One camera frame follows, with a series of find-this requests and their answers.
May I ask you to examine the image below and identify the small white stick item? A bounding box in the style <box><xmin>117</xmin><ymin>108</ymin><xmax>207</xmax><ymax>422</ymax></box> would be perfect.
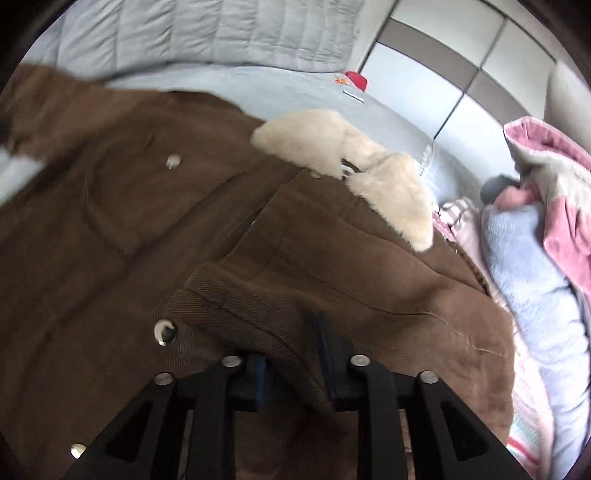
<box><xmin>342</xmin><ymin>90</ymin><xmax>365</xmax><ymax>103</ymax></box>

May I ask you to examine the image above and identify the brown coat with fur collar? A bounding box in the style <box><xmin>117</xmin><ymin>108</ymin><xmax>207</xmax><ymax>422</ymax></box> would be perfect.
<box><xmin>0</xmin><ymin>63</ymin><xmax>516</xmax><ymax>480</ymax></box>

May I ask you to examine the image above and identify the pink velvet quilt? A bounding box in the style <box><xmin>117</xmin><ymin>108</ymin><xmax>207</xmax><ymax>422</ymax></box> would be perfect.
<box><xmin>494</xmin><ymin>117</ymin><xmax>590</xmax><ymax>297</ymax></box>

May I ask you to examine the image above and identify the patterned knit blanket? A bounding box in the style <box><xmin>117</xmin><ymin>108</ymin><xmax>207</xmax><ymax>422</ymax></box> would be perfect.
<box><xmin>434</xmin><ymin>197</ymin><xmax>555</xmax><ymax>480</ymax></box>

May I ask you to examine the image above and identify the grey quilted headboard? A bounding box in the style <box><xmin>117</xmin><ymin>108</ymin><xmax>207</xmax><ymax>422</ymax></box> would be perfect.
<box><xmin>24</xmin><ymin>0</ymin><xmax>363</xmax><ymax>79</ymax></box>

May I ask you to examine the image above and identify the grey bed sheet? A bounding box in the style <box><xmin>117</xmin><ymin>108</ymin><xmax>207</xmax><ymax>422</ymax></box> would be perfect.
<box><xmin>1</xmin><ymin>64</ymin><xmax>478</xmax><ymax>221</ymax></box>

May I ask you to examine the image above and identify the light blue quilt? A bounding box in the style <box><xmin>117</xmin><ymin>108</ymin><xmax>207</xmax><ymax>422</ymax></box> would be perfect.
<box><xmin>481</xmin><ymin>203</ymin><xmax>590</xmax><ymax>479</ymax></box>

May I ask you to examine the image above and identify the white pillow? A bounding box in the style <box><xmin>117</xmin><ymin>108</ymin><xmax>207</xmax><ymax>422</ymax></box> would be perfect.
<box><xmin>544</xmin><ymin>61</ymin><xmax>591</xmax><ymax>152</ymax></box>

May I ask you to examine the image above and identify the red object on bed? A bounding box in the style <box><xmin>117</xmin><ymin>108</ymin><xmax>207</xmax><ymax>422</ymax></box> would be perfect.
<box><xmin>344</xmin><ymin>71</ymin><xmax>368</xmax><ymax>92</ymax></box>

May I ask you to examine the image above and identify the white and grey wardrobe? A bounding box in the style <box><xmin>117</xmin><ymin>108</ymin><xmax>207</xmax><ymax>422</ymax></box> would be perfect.
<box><xmin>351</xmin><ymin>0</ymin><xmax>571</xmax><ymax>182</ymax></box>

